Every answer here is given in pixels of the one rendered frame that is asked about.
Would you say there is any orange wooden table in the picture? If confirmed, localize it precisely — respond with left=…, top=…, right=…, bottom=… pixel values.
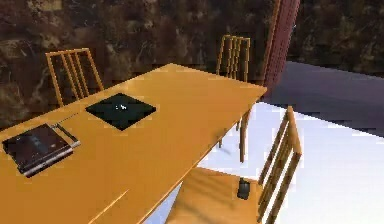
left=0, top=62, right=268, bottom=224

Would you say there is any orange wooden slatted chair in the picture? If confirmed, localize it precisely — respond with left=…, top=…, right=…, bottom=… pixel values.
left=44, top=47, right=105, bottom=108
left=215, top=34, right=252, bottom=150
left=165, top=105, right=303, bottom=224

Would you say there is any black closed laptop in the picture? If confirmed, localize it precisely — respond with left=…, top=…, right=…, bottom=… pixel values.
left=85, top=92, right=157, bottom=132

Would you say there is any small black object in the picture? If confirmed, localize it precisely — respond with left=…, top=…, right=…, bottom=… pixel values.
left=236, top=178, right=252, bottom=201

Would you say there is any dark book with silver edge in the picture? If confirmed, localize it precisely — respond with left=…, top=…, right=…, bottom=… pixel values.
left=1, top=122, right=81, bottom=178

